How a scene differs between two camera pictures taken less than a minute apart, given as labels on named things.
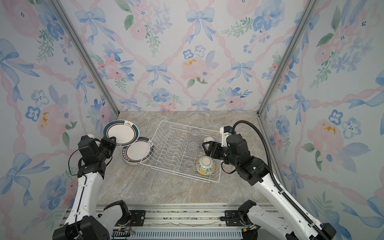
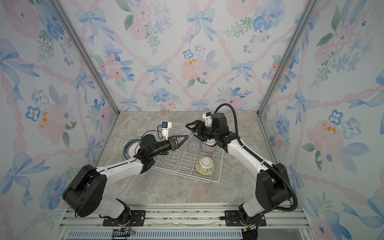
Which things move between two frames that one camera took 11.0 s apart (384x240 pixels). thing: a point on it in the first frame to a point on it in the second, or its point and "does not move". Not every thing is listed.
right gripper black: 213,146 to 197,124
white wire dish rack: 179,150 does not move
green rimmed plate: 126,132 to 131,148
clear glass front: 188,165 to 184,131
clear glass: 192,146 does not move
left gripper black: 106,141 to 173,144
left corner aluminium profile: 85,54 does not move
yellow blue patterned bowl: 205,165 does not move
